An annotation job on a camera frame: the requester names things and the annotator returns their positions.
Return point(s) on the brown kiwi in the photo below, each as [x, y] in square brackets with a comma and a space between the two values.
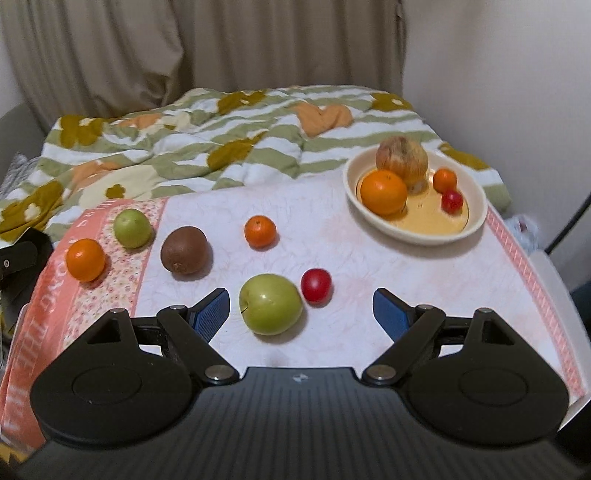
[185, 251]

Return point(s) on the reddish yellow apple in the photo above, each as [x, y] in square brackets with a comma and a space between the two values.
[404, 157]

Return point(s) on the beige curtain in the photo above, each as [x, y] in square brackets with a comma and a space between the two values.
[111, 58]

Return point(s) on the medium orange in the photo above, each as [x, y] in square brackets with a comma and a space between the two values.
[85, 260]

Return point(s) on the small mandarin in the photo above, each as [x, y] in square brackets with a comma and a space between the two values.
[260, 231]

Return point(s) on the large green apple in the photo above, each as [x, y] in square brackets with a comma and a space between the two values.
[270, 304]

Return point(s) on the red cherry tomato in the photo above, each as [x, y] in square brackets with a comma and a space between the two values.
[316, 285]
[452, 202]

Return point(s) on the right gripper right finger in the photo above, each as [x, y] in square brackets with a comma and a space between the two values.
[412, 329]

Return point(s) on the striped flower duvet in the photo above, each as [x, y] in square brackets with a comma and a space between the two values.
[210, 140]

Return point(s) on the large orange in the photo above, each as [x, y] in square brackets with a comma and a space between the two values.
[383, 192]

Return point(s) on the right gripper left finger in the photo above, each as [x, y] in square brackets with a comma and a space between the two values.
[189, 331]

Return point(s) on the pink floral white cloth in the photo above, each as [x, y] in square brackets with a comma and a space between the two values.
[301, 267]

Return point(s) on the cream oval dish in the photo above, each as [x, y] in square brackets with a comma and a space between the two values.
[423, 221]

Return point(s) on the small green apple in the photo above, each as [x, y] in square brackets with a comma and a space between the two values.
[132, 229]

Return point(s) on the tiny mandarin in dish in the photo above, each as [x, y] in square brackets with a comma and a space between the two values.
[444, 180]

